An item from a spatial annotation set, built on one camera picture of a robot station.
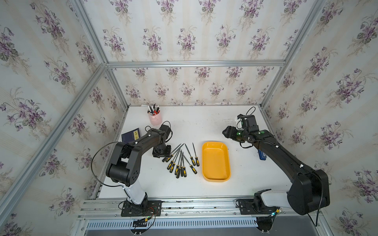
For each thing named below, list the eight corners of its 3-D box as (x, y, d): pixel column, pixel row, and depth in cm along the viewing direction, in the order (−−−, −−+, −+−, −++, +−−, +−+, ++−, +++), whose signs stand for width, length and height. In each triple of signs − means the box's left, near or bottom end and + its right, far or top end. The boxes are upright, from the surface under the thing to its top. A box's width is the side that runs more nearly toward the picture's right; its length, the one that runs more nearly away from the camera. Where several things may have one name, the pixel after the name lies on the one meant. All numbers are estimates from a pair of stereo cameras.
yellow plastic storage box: (202, 182, 83) (203, 179, 80) (200, 145, 99) (201, 141, 95) (231, 182, 83) (233, 179, 80) (225, 145, 99) (226, 141, 95)
